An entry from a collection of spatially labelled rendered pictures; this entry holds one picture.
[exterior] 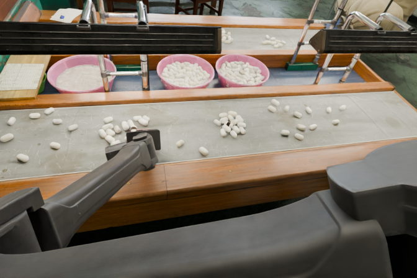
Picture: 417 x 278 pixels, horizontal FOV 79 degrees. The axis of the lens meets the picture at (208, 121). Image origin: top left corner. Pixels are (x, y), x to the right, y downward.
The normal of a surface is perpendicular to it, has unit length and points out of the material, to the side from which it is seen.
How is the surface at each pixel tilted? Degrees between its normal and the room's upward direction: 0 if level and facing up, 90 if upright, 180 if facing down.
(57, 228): 67
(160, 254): 40
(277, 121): 0
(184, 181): 0
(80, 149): 0
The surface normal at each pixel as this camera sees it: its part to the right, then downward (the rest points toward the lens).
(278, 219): -0.36, -0.93
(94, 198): 0.96, -0.22
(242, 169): 0.13, -0.70
